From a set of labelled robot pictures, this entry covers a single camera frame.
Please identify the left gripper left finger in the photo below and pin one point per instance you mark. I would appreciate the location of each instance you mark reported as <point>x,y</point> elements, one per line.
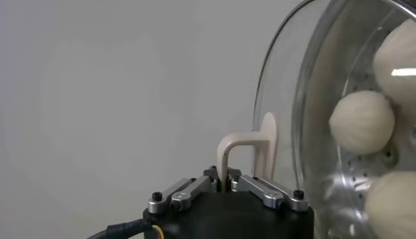
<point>188,191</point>

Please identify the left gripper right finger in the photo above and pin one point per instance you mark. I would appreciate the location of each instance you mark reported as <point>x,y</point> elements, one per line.
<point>263,193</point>

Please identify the glass pot lid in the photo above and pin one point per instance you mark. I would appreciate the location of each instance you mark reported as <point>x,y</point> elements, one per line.
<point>247,141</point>

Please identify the white steamed baozi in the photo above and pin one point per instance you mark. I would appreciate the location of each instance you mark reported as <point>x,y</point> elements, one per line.
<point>362,121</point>
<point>396,48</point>
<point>393,208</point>

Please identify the stainless steel steamer basket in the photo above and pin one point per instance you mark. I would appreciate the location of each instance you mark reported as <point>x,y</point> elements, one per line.
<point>325,182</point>

